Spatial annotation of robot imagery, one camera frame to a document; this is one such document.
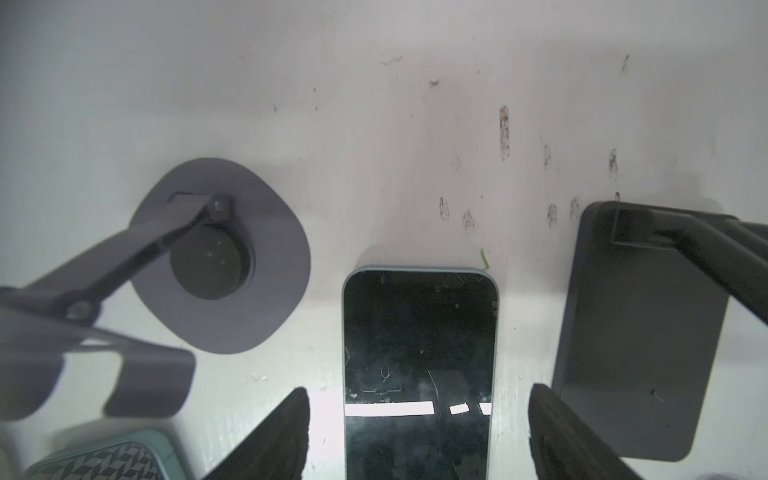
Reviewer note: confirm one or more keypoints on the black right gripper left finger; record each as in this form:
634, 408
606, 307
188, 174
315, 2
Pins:
276, 449

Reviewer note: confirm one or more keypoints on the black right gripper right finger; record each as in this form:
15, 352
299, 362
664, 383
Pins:
564, 447

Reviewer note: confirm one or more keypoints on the dark phone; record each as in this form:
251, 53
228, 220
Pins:
144, 454

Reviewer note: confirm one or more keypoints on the green-edged phone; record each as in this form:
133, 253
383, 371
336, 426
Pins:
419, 351

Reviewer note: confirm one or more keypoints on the black block stand far right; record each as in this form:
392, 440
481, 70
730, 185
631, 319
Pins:
647, 297

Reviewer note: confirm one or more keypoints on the round grey stand back right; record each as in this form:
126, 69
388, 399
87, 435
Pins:
212, 251

